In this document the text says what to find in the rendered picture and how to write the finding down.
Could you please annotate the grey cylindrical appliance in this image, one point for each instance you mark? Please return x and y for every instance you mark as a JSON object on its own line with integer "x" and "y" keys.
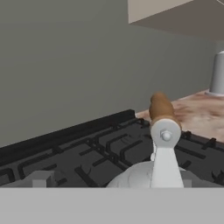
{"x": 218, "y": 74}

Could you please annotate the beige wall cupboard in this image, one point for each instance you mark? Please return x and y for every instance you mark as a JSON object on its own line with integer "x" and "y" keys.
{"x": 180, "y": 17}

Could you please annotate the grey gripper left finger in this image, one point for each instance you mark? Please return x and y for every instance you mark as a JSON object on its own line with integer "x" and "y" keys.
{"x": 42, "y": 178}

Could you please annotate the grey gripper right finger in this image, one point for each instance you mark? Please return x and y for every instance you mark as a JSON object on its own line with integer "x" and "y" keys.
{"x": 197, "y": 181}

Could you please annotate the black gas hob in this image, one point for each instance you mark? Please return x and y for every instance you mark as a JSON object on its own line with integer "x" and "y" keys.
{"x": 96, "y": 148}

